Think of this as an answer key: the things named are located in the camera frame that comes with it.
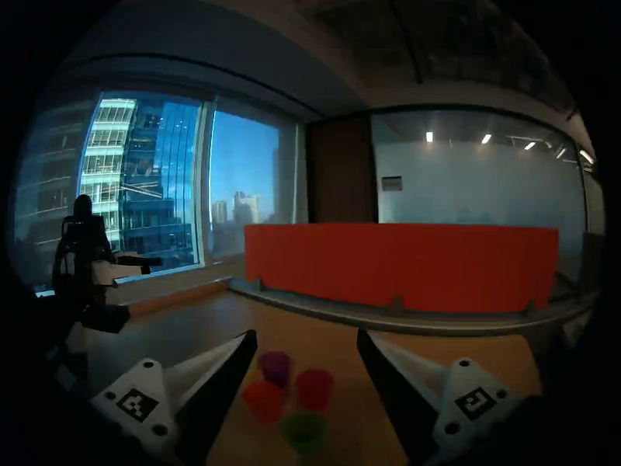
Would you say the purple plastic cup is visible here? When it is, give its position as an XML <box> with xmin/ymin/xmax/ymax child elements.
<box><xmin>257</xmin><ymin>351</ymin><xmax>293</xmax><ymax>389</ymax></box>

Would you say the orange plastic cup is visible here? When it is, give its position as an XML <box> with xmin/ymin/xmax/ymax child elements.
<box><xmin>241</xmin><ymin>380</ymin><xmax>286</xmax><ymax>424</ymax></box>

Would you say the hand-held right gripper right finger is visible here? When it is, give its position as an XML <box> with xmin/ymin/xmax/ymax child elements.
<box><xmin>356</xmin><ymin>327</ymin><xmax>531</xmax><ymax>466</ymax></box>

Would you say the red desk screen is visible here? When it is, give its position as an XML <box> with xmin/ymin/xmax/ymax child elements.
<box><xmin>227</xmin><ymin>222</ymin><xmax>598</xmax><ymax>338</ymax></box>

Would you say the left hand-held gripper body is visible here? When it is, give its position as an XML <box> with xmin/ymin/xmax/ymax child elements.
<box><xmin>51</xmin><ymin>193</ymin><xmax>119</xmax><ymax>311</ymax></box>

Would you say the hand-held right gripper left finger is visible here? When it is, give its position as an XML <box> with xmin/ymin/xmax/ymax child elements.
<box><xmin>88</xmin><ymin>329</ymin><xmax>258</xmax><ymax>466</ymax></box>

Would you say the red plastic cup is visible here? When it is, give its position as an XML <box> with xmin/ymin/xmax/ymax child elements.
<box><xmin>295</xmin><ymin>369</ymin><xmax>335</xmax><ymax>412</ymax></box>

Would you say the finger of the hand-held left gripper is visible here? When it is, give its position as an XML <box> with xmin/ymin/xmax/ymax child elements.
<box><xmin>63</xmin><ymin>304</ymin><xmax>133</xmax><ymax>370</ymax></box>
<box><xmin>90</xmin><ymin>254</ymin><xmax>164</xmax><ymax>290</ymax></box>

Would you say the green plastic cup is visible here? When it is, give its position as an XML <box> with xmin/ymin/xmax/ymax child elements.
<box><xmin>279</xmin><ymin>409</ymin><xmax>328</xmax><ymax>455</ymax></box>

